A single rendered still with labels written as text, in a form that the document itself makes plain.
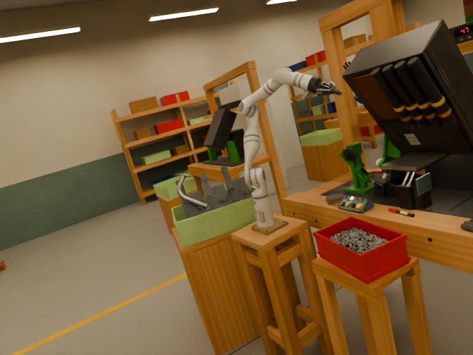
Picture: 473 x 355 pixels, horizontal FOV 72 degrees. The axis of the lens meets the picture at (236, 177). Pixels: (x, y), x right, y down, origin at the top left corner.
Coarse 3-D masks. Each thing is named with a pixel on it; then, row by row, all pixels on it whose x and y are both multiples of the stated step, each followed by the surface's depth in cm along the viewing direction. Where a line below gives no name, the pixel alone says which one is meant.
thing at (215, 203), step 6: (204, 174) 236; (204, 180) 235; (204, 186) 234; (216, 186) 235; (222, 186) 235; (204, 192) 233; (216, 192) 234; (222, 192) 235; (210, 198) 233; (216, 198) 233; (210, 204) 232; (216, 204) 232; (222, 204) 227; (228, 204) 228; (210, 210) 231
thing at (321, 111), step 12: (360, 36) 646; (372, 36) 644; (348, 48) 654; (312, 60) 752; (324, 60) 721; (300, 72) 790; (300, 96) 820; (324, 96) 750; (312, 108) 807; (324, 108) 766; (360, 108) 673; (300, 120) 852; (312, 120) 884; (300, 132) 876; (360, 132) 695; (372, 132) 663; (372, 144) 671
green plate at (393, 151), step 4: (384, 136) 156; (384, 140) 157; (388, 140) 157; (384, 144) 158; (388, 144) 157; (392, 144) 155; (384, 148) 158; (388, 148) 158; (392, 148) 156; (396, 148) 154; (384, 152) 159; (388, 152) 159; (392, 152) 157; (396, 152) 155; (400, 152) 153; (384, 156) 160; (388, 156) 161; (392, 156) 158; (396, 156) 156; (388, 160) 162
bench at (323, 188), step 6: (348, 174) 231; (336, 180) 224; (342, 180) 221; (348, 180) 217; (318, 186) 223; (324, 186) 219; (330, 186) 216; (336, 186) 212; (306, 192) 216; (312, 192) 213; (318, 192) 210; (312, 240) 212
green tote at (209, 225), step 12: (228, 192) 248; (240, 204) 209; (252, 204) 211; (180, 216) 242; (204, 216) 205; (216, 216) 207; (228, 216) 209; (240, 216) 211; (252, 216) 213; (180, 228) 202; (192, 228) 204; (204, 228) 206; (216, 228) 208; (228, 228) 209; (180, 240) 204; (192, 240) 205
